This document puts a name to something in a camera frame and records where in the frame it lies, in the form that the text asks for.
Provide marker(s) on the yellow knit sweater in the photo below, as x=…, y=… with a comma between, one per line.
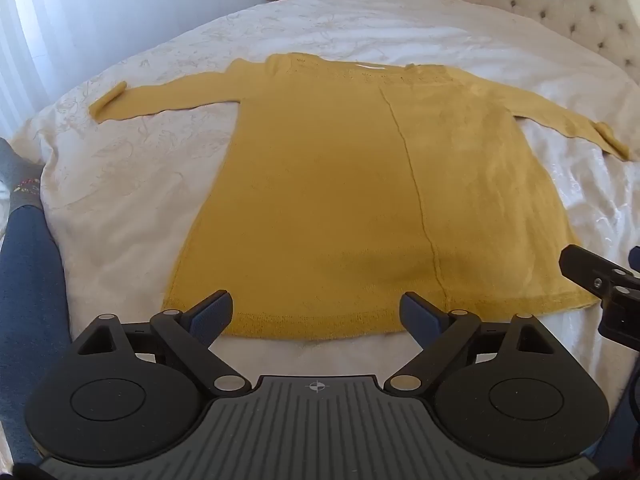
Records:
x=325, y=185

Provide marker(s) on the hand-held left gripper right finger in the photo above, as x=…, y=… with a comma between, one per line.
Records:
x=420, y=317

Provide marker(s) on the white floral bedspread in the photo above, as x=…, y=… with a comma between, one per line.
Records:
x=150, y=185

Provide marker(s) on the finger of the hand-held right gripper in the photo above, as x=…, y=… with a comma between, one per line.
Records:
x=582, y=267

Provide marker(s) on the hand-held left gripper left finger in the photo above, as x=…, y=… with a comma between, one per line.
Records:
x=212, y=317

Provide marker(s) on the person's leg in jeans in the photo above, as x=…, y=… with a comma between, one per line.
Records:
x=30, y=285

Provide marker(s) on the grey patterned sock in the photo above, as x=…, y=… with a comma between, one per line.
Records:
x=17, y=175

